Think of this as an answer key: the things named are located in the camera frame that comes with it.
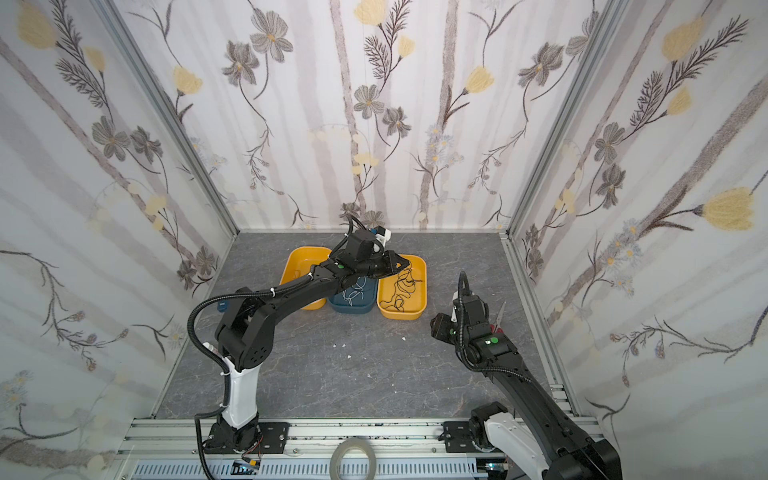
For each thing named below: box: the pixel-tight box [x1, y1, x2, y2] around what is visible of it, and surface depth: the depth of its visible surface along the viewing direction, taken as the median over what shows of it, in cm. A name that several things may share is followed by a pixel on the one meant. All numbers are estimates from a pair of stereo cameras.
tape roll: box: [329, 437, 377, 480], surface depth 70 cm
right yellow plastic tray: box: [377, 254, 428, 321], surface depth 100 cm
